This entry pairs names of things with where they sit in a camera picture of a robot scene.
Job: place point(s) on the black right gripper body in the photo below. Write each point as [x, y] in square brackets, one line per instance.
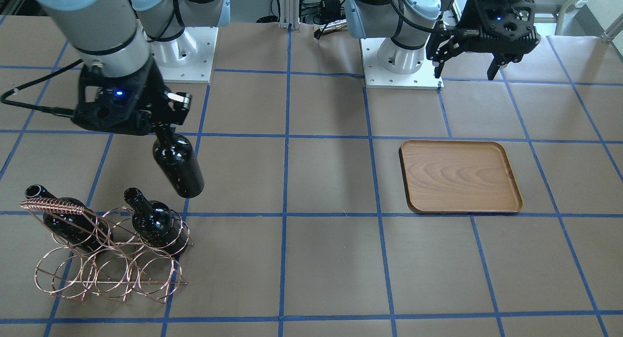
[150, 90]

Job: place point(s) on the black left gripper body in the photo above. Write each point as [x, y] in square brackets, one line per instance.
[466, 16]

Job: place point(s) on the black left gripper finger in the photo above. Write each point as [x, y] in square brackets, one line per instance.
[499, 61]
[439, 60]

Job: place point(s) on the dark wine bottle carried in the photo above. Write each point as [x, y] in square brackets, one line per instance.
[176, 157]

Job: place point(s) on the wooden tray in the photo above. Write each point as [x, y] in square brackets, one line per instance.
[458, 176]

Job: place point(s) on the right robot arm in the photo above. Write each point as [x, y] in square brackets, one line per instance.
[128, 47]

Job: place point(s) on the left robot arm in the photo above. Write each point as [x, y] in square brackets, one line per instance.
[413, 30]

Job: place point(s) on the dark wine bottle middle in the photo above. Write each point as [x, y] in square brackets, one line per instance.
[156, 224]

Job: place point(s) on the dark wine bottle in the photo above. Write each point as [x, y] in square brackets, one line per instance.
[79, 231]
[156, 224]

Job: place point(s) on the dark wine bottle far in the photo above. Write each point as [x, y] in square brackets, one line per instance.
[79, 231]

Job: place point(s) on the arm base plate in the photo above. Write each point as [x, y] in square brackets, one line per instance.
[188, 58]
[387, 66]

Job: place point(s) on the copper wire bottle basket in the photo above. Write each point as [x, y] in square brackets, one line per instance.
[123, 264]

